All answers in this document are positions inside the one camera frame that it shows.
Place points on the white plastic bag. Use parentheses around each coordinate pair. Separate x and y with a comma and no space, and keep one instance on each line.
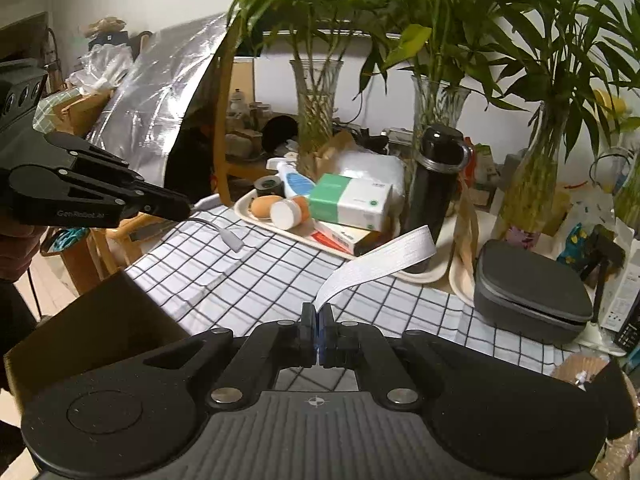
(370,165)

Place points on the person's left hand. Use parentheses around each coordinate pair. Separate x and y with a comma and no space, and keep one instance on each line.
(20,250)

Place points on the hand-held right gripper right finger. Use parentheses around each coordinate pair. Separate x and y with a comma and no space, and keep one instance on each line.
(327,340)

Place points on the brown cardboard box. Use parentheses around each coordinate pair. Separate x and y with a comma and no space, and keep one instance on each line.
(100,320)

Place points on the grey zip case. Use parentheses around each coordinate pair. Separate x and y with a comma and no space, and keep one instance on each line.
(530,290)

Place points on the blue patterned packet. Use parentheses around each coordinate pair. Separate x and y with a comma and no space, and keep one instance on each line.
(575,242)

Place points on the black thermos bottle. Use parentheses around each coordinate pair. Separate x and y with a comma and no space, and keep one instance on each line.
(432,190)

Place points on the brown paper bag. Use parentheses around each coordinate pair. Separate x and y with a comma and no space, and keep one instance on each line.
(335,155)

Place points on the clear plastic bag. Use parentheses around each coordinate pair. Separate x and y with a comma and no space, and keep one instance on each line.
(100,67)

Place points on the black stand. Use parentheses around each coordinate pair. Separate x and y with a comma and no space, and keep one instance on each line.
(607,250)

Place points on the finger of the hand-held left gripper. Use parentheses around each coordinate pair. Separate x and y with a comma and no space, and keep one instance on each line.
(90,157)
(160,202)

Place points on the black round object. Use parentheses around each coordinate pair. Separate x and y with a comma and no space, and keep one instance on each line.
(280,135)

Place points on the white elastic band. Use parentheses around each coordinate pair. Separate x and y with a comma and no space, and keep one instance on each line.
(380,255)

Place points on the white checked tablecloth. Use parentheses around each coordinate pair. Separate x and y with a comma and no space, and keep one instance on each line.
(250,285)

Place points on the glass jar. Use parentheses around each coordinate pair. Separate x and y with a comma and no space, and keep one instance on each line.
(260,117)

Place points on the glass vase with bamboo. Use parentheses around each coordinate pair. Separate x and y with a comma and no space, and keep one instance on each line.
(630,195)
(530,185)
(440,100)
(317,110)

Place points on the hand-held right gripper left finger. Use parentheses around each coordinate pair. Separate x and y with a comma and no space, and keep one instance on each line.
(309,332)

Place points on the orange mango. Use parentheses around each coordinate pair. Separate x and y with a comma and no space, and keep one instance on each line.
(265,207)

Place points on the brown carton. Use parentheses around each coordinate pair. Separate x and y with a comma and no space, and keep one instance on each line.
(82,110)

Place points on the green white tissue pack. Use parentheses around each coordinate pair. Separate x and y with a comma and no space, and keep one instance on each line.
(350,202)

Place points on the yellow paper bag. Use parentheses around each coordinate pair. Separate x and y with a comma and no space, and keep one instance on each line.
(467,230)

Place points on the black tape roll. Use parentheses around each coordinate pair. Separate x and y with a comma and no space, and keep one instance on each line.
(267,186)

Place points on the white carton box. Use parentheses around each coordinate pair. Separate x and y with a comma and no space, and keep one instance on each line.
(622,290)

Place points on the teal patterned bag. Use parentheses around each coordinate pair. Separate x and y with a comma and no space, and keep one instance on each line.
(65,242)

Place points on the wooden shelf unit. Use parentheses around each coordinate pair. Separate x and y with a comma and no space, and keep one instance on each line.
(225,110)

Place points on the silver reflective sheet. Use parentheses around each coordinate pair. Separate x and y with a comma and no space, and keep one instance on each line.
(150,105)

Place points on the cream tray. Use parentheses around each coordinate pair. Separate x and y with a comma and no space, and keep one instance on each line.
(300,237)
(460,280)

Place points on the white round jar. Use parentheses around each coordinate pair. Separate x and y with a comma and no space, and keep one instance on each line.
(285,215)

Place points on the white blue spray bottle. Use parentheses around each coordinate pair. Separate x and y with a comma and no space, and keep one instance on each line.
(295,180)

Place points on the white flat box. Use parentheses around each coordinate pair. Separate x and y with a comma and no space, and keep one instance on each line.
(355,242)

